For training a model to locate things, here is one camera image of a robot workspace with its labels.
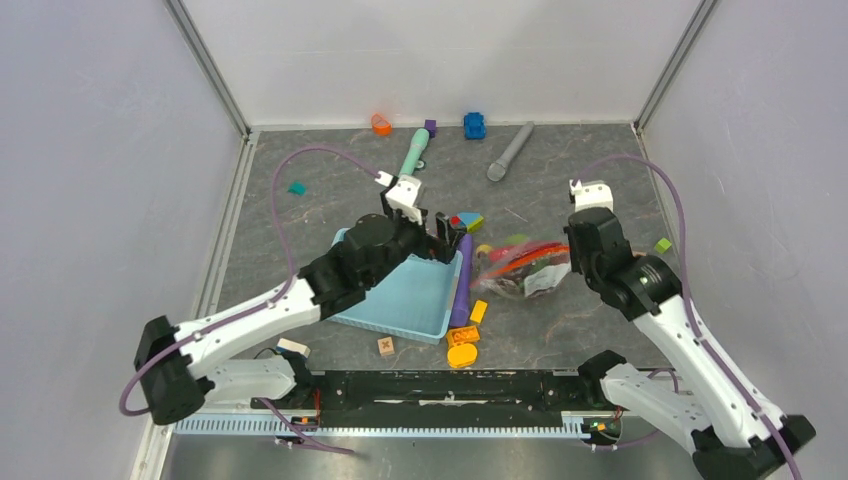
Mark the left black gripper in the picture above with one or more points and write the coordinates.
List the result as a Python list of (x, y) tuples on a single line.
[(447, 236)]

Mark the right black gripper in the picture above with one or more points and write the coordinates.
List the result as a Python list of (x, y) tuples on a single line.
[(575, 266)]

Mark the yellow toy corn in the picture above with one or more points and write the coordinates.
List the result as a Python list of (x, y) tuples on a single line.
[(483, 251)]

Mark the red toy chili pepper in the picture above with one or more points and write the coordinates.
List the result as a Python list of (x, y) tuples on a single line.
[(513, 251)]

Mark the green toy cucumber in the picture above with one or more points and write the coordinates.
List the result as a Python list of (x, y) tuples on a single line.
[(517, 239)]

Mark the light blue plastic basket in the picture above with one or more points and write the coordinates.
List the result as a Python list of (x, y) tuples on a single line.
[(413, 302)]

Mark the clear orange zip bag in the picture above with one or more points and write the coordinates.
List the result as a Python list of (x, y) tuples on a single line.
[(515, 287)]

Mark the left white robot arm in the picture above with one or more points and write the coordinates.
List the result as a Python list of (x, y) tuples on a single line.
[(174, 363)]

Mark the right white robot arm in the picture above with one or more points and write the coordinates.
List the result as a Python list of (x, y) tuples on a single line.
[(729, 428)]

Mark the multicolour stacked brick block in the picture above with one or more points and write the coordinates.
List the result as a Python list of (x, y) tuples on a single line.
[(470, 221)]

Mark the green small cube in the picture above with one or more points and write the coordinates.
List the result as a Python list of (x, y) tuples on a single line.
[(663, 245)]

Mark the purple toy cylinder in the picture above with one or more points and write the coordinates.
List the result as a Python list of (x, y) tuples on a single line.
[(461, 306)]

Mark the yellow flat brick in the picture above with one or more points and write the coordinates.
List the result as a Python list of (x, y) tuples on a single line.
[(478, 312)]

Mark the grey toy microphone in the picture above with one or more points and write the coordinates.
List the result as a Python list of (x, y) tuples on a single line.
[(499, 168)]

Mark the mint green toy pen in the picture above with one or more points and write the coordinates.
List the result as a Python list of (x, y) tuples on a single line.
[(412, 159)]

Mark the orange lego brick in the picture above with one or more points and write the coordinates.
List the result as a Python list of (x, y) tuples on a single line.
[(462, 335)]

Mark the blue toy car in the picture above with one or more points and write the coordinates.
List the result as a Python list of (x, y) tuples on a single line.
[(474, 126)]

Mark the small purple block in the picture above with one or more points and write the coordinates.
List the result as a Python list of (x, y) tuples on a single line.
[(431, 127)]

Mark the yellow oval toy block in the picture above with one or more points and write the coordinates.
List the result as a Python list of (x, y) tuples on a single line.
[(462, 355)]

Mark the wooden cube with X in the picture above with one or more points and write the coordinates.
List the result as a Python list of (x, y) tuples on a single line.
[(386, 346)]

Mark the teal small block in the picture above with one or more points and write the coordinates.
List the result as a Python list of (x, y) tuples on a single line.
[(296, 188)]

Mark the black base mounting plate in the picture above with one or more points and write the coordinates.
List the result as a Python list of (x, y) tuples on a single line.
[(443, 398)]

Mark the white yellow striped block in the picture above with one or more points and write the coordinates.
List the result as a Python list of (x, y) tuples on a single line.
[(285, 346)]

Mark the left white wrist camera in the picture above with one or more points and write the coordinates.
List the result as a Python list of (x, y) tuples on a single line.
[(401, 196)]

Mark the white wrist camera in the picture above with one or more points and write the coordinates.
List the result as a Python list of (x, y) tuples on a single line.
[(401, 196), (585, 195)]

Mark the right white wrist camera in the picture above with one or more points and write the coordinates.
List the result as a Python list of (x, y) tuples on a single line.
[(585, 195)]

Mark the light blue cable comb rail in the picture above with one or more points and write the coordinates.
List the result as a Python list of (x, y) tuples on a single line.
[(266, 424)]

